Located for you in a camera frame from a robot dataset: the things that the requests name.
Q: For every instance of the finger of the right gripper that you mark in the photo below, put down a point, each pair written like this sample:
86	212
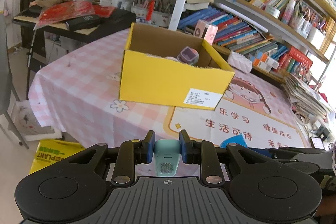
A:
236	139

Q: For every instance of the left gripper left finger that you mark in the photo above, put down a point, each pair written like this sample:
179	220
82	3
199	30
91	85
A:
128	155

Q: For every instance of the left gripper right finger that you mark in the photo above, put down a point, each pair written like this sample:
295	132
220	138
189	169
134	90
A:
204	154

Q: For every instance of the mint green smartwatch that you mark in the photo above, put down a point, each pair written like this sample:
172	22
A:
166	157

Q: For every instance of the stack of magazines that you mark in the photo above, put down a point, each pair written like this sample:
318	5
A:
304	98

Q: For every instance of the pink checkered tablecloth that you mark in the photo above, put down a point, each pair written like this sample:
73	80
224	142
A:
114	89

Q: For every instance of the white quilted pouch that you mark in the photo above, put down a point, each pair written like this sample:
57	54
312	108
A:
239	62

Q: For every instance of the smartphone with lit screen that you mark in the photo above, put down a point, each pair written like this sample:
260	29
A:
317	143

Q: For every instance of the orange white small box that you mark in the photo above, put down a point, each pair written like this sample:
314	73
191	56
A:
263	61

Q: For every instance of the yellow plant bag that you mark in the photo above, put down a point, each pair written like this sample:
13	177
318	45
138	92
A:
50	151

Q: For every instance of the yellow cardboard box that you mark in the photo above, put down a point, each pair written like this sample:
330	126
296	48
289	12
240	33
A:
147	77

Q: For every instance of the pink plush in box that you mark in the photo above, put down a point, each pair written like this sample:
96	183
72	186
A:
172	58

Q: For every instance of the white plastic bag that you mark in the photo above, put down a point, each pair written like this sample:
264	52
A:
28	125

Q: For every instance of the pink cylindrical box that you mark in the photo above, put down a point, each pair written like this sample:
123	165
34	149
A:
206	31

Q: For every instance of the grey chair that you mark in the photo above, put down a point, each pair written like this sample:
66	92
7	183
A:
7	86

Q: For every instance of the black keyboard piano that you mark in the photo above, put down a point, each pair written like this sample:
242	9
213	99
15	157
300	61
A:
89	28

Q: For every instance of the red bottle white cap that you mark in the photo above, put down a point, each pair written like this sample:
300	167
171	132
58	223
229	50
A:
150	9

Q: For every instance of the red paper sheets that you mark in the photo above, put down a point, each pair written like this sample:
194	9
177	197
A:
70	10

